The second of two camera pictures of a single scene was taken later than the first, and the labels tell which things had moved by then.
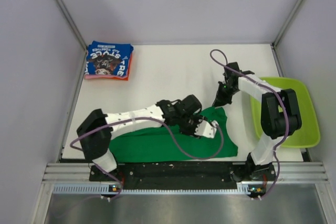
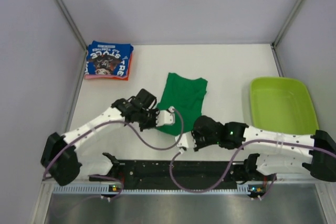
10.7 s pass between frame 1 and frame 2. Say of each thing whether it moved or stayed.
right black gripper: moved
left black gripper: moved
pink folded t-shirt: stayed
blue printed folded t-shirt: stayed
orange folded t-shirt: stayed
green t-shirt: moved
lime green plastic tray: stayed
